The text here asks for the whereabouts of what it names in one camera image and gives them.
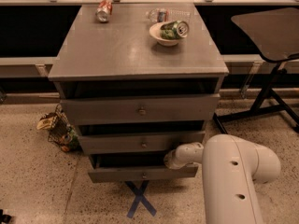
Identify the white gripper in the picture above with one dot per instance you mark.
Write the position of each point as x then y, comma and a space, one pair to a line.
175, 158

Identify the grey bottom drawer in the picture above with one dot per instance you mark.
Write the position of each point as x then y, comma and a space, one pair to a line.
135, 167

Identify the grey drawer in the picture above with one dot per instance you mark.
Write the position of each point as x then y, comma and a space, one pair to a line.
135, 167
117, 110
137, 142

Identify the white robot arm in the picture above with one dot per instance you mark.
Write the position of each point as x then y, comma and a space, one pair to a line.
231, 166

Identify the grey middle drawer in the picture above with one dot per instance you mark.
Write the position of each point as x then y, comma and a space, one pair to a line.
137, 142

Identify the grey top drawer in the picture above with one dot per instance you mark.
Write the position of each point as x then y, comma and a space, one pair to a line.
117, 110

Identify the grey wooden drawer cabinet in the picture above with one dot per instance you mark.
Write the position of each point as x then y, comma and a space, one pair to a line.
120, 59

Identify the blue tape cross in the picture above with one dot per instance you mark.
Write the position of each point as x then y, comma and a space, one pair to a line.
140, 198

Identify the green soda can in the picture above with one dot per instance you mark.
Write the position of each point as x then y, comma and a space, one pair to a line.
174, 30

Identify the white ceramic bowl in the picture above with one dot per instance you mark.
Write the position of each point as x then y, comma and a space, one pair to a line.
154, 32

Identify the yellow crumpled snack bag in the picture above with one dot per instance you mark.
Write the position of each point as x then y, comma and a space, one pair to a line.
47, 122

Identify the black swivel chair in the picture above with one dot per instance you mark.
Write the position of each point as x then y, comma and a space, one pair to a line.
275, 34

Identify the red crushed soda can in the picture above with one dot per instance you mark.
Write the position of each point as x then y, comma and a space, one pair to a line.
104, 11

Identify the wire basket with trash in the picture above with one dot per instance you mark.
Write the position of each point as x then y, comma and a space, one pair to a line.
62, 133

